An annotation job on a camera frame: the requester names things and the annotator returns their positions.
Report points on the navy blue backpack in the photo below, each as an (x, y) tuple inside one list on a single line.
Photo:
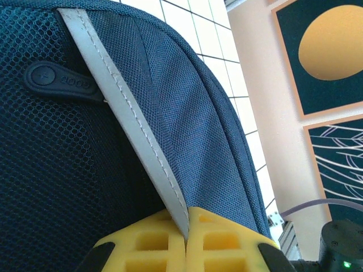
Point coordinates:
[(85, 141)]

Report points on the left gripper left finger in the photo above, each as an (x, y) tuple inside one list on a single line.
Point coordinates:
[(141, 249)]

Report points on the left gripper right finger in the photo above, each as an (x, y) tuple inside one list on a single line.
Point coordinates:
[(227, 249)]

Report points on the aluminium side rail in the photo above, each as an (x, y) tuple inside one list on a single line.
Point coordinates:
[(286, 238)]

